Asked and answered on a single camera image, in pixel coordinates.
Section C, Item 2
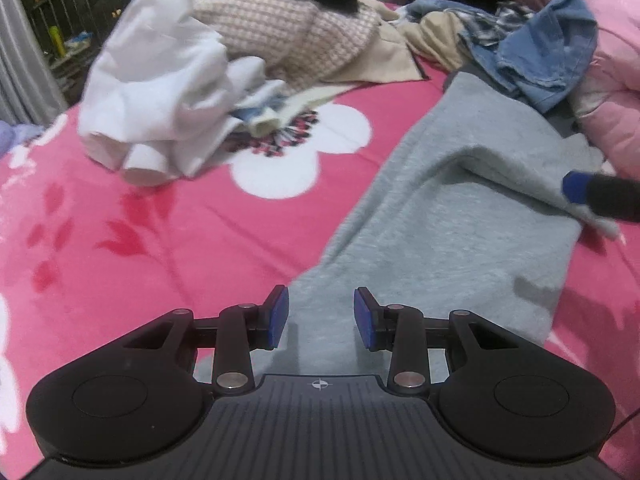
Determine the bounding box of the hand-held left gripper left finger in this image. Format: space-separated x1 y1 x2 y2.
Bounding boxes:
122 284 291 395

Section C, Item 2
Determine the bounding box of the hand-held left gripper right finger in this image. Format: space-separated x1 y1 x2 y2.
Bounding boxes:
352 286 521 395

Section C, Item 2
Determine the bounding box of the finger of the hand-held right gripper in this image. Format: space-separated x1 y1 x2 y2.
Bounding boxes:
561 170 640 223

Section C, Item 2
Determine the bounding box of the grey sweatshirt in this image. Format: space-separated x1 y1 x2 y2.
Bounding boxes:
192 71 623 376

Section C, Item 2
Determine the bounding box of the white garment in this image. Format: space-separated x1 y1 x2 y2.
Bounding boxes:
77 0 281 186

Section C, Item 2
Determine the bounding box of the pink quilt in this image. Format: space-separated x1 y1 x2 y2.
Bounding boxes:
567 0 640 181

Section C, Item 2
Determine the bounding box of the blue denim garment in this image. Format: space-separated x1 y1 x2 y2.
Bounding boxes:
400 0 601 113

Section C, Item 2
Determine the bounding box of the pink floral blanket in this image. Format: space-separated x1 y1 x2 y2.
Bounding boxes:
0 57 640 480

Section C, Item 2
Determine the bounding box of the plaid shirt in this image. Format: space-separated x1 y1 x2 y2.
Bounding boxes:
457 0 538 48

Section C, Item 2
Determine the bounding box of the blue cream garment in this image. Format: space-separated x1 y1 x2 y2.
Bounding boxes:
232 79 291 137

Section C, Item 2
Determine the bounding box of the pink knit sweater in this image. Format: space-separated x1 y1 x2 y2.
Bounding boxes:
190 0 383 83

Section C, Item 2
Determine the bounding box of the lavender garment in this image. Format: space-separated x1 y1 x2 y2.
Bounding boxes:
0 120 46 153

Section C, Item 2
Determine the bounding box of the grey curtain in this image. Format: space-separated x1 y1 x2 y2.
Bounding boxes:
0 0 71 126

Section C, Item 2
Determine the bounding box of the black cable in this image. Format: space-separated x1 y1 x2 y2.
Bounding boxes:
612 402 640 433

